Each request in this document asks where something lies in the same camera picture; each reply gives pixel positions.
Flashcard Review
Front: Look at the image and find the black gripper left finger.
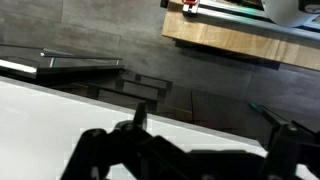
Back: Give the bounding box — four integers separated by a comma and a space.
132, 103, 147, 130

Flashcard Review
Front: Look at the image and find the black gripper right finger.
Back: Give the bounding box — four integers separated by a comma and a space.
255, 105, 300, 150

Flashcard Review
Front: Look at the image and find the wooden workbench top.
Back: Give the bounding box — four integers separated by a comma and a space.
162, 0, 320, 71

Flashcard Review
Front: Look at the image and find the black cabinet drawer handle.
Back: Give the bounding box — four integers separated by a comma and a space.
87, 84, 158, 111

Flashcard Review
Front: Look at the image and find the chrome bar handle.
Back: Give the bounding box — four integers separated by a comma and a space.
40, 52, 123, 67

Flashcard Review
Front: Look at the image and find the aluminium rail with clamp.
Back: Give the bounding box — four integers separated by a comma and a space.
181, 0, 320, 41

